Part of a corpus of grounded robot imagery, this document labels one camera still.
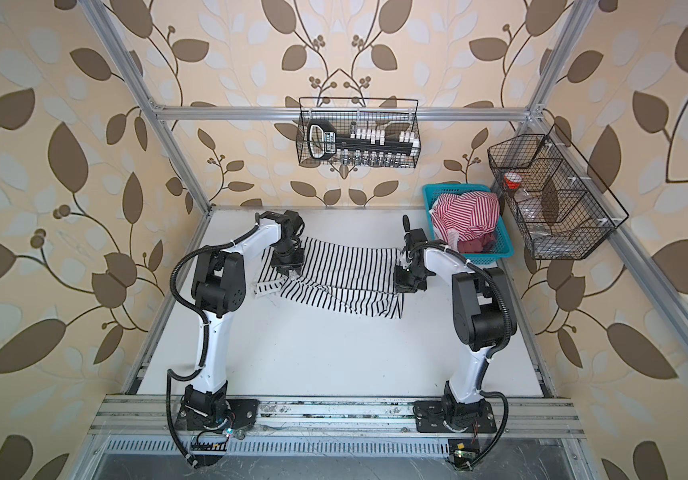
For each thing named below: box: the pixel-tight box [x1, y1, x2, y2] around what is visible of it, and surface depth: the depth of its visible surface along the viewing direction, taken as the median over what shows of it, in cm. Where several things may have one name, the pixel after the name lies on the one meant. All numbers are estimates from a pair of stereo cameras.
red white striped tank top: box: [428, 191, 500, 254], surface depth 104 cm
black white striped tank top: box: [254, 236, 406, 319], surface depth 96 cm
